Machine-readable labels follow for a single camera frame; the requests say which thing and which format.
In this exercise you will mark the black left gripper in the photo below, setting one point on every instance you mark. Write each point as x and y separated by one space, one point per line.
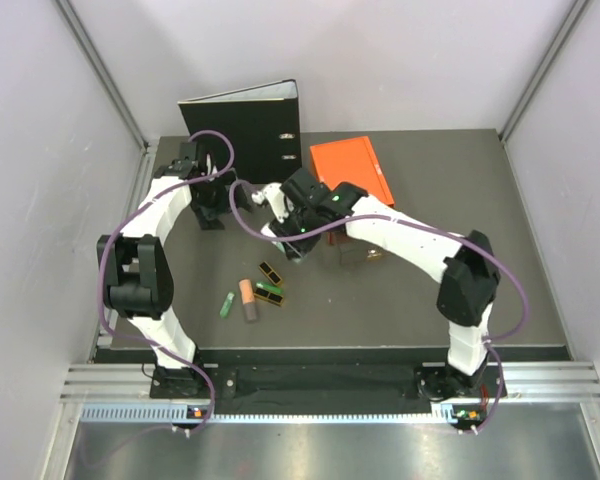
208 217

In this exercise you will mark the black lever arch binder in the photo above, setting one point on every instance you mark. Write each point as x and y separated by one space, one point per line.
262 123

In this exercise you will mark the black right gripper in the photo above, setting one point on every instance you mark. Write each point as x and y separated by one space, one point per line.
299 249

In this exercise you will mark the orange plastic box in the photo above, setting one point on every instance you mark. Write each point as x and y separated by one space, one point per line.
354 161

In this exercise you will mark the aluminium frame rail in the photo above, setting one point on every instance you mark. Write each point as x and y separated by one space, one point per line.
534 382

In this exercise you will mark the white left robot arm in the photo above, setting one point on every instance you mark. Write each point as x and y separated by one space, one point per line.
136 280

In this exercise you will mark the peach foundation tube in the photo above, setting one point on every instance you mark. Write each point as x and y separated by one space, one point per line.
248 300

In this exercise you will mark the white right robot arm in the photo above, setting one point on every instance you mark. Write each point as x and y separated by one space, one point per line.
459 265

